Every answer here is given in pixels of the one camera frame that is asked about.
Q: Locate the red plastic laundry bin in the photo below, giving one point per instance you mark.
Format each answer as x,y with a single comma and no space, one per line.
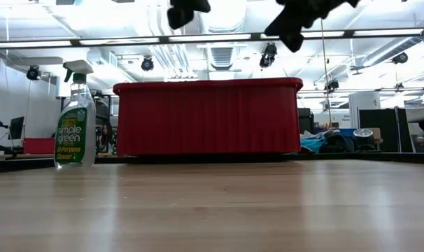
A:
208,119

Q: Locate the black box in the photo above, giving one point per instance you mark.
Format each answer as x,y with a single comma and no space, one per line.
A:
305,120

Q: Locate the white cabinet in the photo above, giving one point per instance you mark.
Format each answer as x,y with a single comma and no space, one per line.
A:
364,108

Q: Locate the black equipment cart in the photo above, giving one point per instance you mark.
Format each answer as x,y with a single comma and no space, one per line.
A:
101,106

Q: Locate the bright blue garment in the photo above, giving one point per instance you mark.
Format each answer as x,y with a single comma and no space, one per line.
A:
313,144

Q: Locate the dark navy garment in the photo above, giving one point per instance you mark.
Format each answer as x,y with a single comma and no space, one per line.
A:
338,143

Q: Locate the silver cylindrical container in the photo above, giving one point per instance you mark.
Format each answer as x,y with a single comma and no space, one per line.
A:
363,138

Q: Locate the black partition panel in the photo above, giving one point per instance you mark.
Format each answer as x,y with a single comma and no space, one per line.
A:
383,129

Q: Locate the small cardboard box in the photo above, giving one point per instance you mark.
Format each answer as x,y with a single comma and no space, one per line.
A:
377,134

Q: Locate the person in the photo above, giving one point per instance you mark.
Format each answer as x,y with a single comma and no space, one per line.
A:
105,136

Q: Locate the clear plastic water bottle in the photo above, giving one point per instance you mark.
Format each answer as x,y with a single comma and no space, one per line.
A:
75,133

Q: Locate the small red storage box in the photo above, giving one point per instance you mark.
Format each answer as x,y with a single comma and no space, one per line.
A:
38,145

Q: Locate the black computer monitor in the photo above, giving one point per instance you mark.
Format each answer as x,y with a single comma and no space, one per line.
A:
17,127

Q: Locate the black round camera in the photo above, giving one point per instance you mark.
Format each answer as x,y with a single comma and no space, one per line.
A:
33,73
268,55
147,64
400,57

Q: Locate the black aluminium table frame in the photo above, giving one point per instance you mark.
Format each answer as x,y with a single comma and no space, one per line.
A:
233,158

